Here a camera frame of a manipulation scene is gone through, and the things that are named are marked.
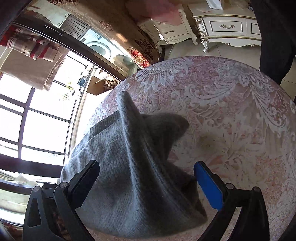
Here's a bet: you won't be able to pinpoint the grey knitted sweater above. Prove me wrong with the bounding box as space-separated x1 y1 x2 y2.
61 91 207 239

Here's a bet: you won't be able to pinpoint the pink floral lace tablecloth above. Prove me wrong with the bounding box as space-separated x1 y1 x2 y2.
88 56 295 240

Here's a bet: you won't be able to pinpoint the cardboard box of nuts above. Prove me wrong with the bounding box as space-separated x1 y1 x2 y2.
86 76 119 95

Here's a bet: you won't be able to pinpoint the hanging striped towels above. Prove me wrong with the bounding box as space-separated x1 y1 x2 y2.
1 25 69 91

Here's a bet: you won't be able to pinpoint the white washing machine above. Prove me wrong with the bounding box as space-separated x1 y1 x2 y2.
80 29 134 69

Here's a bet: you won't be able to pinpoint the cream ornate TV cabinet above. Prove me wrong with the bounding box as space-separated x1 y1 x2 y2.
188 1 261 53

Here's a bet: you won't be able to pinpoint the standing man in black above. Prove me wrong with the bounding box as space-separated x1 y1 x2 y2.
251 0 295 84

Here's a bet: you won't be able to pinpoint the cream ornate side table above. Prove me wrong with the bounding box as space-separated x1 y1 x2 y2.
138 4 198 54

